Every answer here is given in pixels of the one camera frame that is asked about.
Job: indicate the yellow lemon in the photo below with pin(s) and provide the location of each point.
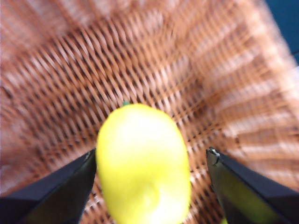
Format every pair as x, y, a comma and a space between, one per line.
142, 163

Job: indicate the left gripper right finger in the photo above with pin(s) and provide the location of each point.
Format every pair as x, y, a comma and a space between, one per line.
257, 198

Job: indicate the brown wicker basket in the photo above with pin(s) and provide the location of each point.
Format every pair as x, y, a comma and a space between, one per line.
140, 58

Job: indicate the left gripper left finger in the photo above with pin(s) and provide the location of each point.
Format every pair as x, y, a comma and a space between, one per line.
51, 200

